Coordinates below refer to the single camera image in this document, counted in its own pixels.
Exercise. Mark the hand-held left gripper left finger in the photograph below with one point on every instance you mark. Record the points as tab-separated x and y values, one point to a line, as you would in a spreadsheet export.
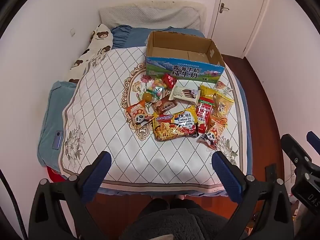
96	177

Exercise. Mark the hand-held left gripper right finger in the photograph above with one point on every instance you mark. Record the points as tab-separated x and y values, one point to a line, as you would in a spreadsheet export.
227	175

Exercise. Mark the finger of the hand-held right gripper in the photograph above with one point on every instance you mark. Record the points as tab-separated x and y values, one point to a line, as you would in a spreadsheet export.
314	140
295	151

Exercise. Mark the clear bag of colourful candy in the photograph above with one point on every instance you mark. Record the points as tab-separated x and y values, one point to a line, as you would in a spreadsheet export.
157	87

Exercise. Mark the printed cardboard box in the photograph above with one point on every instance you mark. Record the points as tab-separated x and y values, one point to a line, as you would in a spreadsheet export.
175	70

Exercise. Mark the red object under bed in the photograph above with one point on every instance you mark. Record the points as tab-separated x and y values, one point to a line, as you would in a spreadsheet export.
56	176

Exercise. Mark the orange panda snack packet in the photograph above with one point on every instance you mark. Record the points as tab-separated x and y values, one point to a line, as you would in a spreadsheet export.
138	115
212	136

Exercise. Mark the flat orange snack packet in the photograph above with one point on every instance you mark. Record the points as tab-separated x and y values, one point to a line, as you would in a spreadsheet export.
220	121

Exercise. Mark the blue smartphone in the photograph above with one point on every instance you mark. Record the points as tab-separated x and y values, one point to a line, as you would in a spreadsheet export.
57	140

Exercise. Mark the tall red snack packet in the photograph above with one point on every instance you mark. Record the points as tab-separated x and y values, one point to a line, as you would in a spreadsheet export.
205	112

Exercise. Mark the yellow chips packet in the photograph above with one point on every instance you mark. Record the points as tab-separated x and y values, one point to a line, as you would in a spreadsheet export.
223	105

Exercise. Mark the yellow instant noodle packet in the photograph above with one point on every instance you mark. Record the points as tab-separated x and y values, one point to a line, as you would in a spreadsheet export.
175	125

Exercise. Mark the white diamond pattern quilt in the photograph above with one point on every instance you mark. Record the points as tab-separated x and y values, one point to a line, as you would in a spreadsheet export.
100	105

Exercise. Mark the blue velvet blanket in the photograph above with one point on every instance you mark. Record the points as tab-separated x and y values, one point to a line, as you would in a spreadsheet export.
53	110

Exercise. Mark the plain yellow snack packet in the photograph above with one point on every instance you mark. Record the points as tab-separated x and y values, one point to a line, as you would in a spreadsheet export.
207	91

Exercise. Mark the small white cookie packet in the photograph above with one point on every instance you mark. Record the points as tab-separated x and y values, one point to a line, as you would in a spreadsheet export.
222	87

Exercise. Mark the white wafer packet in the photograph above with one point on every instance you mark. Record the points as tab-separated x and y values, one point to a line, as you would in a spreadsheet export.
183	93

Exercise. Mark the brown chocolate snack packet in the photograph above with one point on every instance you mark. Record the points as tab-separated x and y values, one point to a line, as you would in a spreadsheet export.
163	105

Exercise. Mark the small red snack packet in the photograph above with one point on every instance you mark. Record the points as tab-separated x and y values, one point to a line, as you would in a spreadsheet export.
170	80

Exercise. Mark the bear print pillow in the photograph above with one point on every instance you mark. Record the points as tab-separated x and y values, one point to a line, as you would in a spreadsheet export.
97	42

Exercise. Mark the white door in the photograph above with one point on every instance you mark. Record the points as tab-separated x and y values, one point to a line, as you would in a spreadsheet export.
237	17

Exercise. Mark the grey textured pillow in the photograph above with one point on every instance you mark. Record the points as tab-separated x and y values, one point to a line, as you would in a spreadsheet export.
150	16

